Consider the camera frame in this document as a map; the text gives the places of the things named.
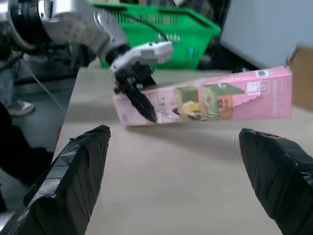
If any green plastic shopping basket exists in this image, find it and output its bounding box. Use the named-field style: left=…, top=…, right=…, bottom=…
left=93, top=1, right=221, bottom=71

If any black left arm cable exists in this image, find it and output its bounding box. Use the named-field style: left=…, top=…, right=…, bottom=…
left=121, top=11, right=171, bottom=42

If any person leg in jeans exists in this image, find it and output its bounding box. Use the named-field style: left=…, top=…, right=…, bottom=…
left=0, top=48, right=22, bottom=110

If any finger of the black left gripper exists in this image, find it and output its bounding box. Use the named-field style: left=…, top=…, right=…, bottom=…
left=138, top=66, right=157, bottom=89
left=121, top=81, right=157, bottom=123

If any thin white cable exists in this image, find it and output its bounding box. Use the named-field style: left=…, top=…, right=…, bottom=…
left=21, top=57, right=67, bottom=118

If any brown cardboard box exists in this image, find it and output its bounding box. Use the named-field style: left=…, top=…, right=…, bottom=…
left=285, top=45, right=313, bottom=111

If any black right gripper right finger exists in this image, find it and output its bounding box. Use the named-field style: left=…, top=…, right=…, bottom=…
left=238, top=127, right=313, bottom=235

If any grey flat panel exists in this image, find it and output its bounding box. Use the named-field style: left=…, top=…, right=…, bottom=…
left=219, top=0, right=313, bottom=70

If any pink printed carton box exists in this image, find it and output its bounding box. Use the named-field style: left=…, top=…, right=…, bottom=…
left=112, top=65, right=293, bottom=127

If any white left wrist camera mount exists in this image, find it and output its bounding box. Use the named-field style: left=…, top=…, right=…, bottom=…
left=110, top=41, right=174, bottom=73

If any grey sneaker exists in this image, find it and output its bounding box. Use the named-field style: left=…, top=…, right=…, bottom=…
left=6, top=100, right=35, bottom=118

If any dark rounded black shape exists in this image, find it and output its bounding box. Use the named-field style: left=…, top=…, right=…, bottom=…
left=0, top=101, right=56, bottom=187

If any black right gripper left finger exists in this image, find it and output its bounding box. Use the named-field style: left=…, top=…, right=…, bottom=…
left=0, top=124, right=112, bottom=235

